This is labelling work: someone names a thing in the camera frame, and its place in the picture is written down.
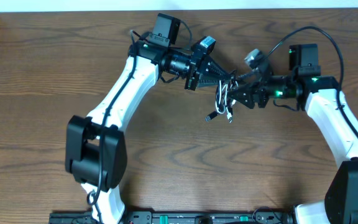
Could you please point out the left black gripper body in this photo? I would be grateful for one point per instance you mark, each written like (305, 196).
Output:
(194, 71)

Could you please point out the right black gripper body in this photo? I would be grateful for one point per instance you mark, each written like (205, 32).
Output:
(277, 87)

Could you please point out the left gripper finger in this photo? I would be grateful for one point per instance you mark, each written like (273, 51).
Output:
(210, 82)
(214, 71)

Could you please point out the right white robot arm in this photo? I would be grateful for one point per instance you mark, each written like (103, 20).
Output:
(326, 105)

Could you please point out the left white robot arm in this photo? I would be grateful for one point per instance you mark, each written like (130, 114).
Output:
(95, 151)

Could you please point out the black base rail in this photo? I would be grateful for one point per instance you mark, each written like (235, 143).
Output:
(178, 218)

